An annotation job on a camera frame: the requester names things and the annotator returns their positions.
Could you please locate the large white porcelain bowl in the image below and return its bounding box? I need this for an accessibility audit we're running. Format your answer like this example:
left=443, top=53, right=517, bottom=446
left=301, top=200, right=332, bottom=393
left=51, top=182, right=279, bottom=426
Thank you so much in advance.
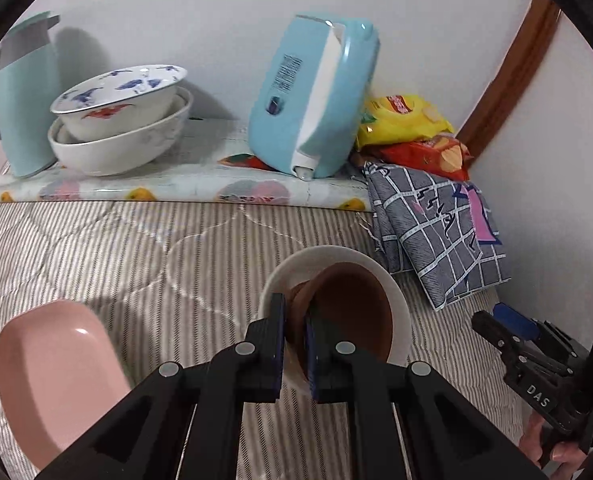
left=47, top=88, right=193, bottom=177

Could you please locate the fruit patterned covered board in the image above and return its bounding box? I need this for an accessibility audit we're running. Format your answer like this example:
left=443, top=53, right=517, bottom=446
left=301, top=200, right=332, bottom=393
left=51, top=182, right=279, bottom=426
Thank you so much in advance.
left=0, top=119, right=371, bottom=211

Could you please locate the yellow chips bag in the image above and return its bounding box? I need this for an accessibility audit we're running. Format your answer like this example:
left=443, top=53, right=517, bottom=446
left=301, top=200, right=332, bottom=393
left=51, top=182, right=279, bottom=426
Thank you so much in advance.
left=356, top=94, right=455, bottom=150

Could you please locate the pink square plate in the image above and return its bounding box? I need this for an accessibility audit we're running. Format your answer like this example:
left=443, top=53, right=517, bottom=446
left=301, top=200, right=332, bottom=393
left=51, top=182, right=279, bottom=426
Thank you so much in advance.
left=0, top=300, right=132, bottom=469

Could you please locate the middle white bowl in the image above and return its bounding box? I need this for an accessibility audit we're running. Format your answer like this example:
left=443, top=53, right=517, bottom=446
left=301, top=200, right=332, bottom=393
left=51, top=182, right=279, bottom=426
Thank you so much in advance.
left=59, top=89, right=192, bottom=143

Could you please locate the blue patterned porcelain bowl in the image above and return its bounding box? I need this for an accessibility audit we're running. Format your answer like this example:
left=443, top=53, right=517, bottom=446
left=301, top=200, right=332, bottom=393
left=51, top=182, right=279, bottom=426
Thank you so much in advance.
left=50, top=64, right=187, bottom=142

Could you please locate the light blue thermos jug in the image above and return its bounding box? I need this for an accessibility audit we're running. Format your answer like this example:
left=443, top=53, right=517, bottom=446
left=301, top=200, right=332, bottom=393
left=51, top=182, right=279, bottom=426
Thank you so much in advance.
left=0, top=12, right=61, bottom=178

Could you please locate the grey checked cloth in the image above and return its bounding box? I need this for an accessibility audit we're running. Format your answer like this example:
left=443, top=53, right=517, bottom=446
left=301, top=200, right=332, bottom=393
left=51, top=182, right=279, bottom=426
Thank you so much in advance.
left=362, top=160, right=510, bottom=310

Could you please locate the red chips bag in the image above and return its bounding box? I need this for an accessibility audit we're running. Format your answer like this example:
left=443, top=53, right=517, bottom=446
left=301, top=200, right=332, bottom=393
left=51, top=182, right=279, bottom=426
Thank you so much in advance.
left=364, top=134, right=472, bottom=181

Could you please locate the light blue electric kettle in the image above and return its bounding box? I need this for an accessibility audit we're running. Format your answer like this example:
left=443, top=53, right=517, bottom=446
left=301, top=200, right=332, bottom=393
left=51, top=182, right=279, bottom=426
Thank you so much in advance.
left=248, top=14, right=380, bottom=181

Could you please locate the white small bowl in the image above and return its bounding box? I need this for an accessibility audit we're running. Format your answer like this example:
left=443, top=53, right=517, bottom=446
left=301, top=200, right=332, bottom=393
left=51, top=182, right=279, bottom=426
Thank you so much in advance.
left=258, top=245, right=411, bottom=396

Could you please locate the brown clay bowl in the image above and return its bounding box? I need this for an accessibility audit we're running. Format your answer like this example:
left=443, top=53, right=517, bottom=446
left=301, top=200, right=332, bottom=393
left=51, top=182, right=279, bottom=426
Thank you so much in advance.
left=287, top=278, right=321, bottom=379
left=311, top=262, right=393, bottom=362

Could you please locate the brown wooden door frame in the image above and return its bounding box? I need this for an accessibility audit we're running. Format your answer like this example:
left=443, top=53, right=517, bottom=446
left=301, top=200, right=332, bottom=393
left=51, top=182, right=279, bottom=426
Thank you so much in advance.
left=457, top=0, right=561, bottom=162

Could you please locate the right hand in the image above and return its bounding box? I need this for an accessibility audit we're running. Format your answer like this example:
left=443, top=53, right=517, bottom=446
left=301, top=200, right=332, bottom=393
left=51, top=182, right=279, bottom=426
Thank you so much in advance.
left=518, top=412, right=587, bottom=471

